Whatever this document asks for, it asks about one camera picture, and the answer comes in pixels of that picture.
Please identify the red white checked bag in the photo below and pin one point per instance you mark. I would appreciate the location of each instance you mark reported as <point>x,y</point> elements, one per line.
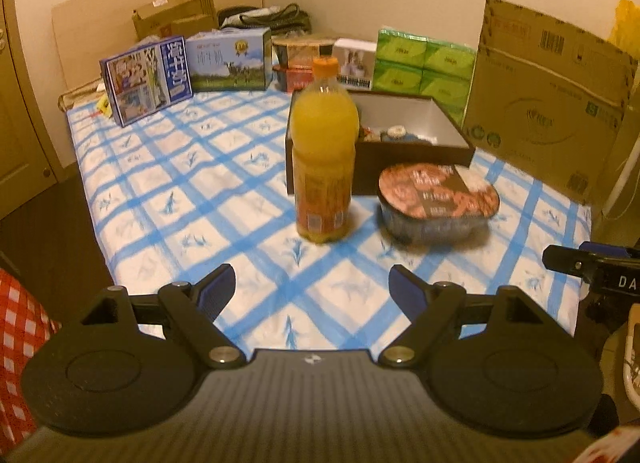
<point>25,327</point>

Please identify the blue white checked tablecloth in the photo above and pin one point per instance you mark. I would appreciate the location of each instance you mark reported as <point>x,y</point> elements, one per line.
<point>185,190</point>

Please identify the orange juice bottle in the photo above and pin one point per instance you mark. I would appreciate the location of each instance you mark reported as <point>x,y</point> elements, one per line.
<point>324,128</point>

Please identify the yellow plastic bag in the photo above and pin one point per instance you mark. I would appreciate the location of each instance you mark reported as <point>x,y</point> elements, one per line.
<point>625,33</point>

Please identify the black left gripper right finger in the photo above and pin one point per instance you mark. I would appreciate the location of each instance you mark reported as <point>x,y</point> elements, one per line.
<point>432,310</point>

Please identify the cow picture milk box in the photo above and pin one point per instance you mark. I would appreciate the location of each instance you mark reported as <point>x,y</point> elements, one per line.
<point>230,59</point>

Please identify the brown cardboard box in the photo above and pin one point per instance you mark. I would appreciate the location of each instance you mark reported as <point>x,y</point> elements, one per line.
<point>164,18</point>

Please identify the large cardboard box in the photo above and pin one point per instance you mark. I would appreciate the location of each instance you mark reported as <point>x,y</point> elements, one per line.
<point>547,97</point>

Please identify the dark brown open box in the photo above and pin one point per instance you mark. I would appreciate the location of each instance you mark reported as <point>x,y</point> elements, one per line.
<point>442,140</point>

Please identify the instant noodle bowl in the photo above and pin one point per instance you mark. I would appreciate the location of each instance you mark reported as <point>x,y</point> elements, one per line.
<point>427,203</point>

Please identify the blue milk carton box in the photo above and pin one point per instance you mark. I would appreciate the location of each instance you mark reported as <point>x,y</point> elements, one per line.
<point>146,79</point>

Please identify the wooden headboard panel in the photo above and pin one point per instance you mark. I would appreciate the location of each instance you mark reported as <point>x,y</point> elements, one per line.
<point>86,31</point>

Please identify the orange snack boxes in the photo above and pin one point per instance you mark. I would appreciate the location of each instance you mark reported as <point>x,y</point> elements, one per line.
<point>295,56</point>

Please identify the green tissue pack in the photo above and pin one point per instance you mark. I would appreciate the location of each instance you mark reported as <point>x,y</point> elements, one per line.
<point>420,66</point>

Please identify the white product box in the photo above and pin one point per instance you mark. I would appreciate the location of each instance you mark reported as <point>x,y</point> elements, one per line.
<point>356,59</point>

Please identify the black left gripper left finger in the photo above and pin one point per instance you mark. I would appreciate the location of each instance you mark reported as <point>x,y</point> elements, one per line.
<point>191,310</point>

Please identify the black bag with straps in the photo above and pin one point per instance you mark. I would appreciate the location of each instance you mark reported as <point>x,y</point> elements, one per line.
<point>282,21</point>

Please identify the wooden door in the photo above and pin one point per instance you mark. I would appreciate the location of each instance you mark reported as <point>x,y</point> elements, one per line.
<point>29,164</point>

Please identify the red black packet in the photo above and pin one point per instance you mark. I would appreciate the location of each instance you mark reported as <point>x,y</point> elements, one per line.
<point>367,134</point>

